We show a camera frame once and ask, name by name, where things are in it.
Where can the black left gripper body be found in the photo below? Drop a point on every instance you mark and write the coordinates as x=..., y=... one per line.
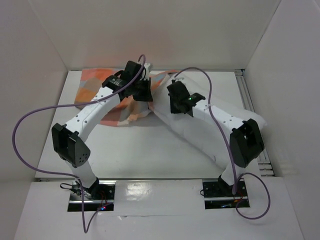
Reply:
x=141, y=78

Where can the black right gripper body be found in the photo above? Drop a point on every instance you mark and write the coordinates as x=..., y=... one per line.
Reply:
x=175, y=99

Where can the white pillow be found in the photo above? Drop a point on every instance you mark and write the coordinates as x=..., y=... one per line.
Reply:
x=204, y=133

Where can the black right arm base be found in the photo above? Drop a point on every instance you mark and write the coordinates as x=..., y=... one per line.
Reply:
x=216, y=196

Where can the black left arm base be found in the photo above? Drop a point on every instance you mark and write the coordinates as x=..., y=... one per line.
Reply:
x=101, y=199

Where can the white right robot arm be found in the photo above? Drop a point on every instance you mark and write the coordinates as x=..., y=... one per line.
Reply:
x=204, y=121

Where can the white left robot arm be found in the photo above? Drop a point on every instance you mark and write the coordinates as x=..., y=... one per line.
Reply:
x=69, y=139

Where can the aluminium table edge rail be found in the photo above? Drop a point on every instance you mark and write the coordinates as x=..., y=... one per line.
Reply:
x=263, y=160

